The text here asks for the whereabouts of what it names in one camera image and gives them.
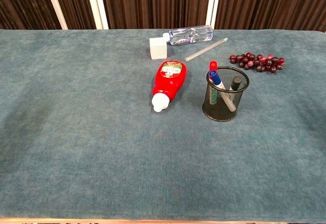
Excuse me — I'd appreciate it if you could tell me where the black cap marker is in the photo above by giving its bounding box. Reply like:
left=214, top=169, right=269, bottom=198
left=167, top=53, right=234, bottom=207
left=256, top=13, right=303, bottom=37
left=228, top=76, right=242, bottom=93

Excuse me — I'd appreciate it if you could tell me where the blue cap marker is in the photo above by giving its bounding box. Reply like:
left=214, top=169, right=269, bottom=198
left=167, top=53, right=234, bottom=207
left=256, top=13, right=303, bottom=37
left=208, top=70, right=238, bottom=113

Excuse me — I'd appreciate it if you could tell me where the black pen cup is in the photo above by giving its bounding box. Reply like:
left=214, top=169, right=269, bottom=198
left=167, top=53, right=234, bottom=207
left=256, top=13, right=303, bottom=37
left=202, top=66, right=250, bottom=122

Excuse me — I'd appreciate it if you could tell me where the red ketchup squeeze bottle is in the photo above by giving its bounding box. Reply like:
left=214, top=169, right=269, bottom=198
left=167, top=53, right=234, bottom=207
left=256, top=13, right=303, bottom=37
left=151, top=61, right=187, bottom=113

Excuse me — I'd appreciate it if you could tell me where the small foam cube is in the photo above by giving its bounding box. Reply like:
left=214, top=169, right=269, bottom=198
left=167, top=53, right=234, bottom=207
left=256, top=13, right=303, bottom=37
left=149, top=37, right=168, bottom=61

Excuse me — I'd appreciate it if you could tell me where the clear glass rod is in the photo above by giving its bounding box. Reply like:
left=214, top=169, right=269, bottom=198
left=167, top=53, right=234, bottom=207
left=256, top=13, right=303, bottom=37
left=184, top=37, right=228, bottom=62

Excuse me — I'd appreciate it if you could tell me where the clear plastic water bottle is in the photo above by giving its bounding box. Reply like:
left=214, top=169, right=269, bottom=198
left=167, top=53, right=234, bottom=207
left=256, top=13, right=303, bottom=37
left=162, top=24, right=213, bottom=46

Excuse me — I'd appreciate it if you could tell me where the teal table cloth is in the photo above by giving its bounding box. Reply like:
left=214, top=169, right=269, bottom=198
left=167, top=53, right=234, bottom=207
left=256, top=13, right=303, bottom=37
left=0, top=29, right=326, bottom=221

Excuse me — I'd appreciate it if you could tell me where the dark brown slatted curtain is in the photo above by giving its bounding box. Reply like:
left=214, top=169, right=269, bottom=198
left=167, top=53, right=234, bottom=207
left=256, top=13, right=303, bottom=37
left=0, top=0, right=326, bottom=33

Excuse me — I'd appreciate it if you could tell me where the bunch of dark red grapes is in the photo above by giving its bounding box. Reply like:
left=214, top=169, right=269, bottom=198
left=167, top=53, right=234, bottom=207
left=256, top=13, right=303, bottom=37
left=229, top=52, right=285, bottom=73

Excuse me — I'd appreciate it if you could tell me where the white frame post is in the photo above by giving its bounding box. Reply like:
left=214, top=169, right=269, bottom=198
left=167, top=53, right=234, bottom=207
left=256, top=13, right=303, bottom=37
left=85, top=0, right=110, bottom=30
left=205, top=0, right=220, bottom=30
left=42, top=0, right=69, bottom=30

